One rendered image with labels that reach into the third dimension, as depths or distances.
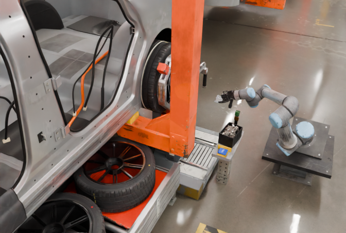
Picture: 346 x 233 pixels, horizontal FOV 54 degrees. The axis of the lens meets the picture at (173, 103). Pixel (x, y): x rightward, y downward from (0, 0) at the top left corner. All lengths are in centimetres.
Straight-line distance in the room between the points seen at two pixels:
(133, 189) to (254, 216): 112
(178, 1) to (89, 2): 258
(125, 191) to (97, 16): 263
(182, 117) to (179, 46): 57
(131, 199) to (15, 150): 90
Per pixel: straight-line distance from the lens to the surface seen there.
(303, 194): 348
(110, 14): 451
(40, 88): 198
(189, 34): 224
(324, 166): 337
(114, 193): 262
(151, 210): 270
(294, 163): 331
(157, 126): 278
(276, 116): 261
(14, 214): 213
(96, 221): 246
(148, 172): 272
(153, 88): 293
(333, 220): 338
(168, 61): 296
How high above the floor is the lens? 243
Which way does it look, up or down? 34 degrees down
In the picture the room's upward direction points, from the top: 1 degrees clockwise
